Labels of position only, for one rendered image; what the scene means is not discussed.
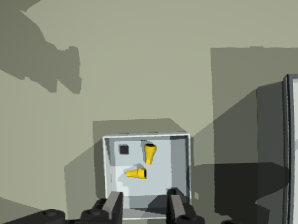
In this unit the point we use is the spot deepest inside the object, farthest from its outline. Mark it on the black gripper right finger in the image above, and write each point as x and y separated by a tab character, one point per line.
175	213

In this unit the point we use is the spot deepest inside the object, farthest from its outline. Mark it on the open grey metal box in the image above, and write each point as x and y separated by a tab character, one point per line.
168	173

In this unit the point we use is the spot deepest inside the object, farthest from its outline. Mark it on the yellow wire connector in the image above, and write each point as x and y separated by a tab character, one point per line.
139	173
149	150

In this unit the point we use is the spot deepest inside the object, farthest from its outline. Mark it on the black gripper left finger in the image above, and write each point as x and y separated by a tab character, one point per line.
112	213

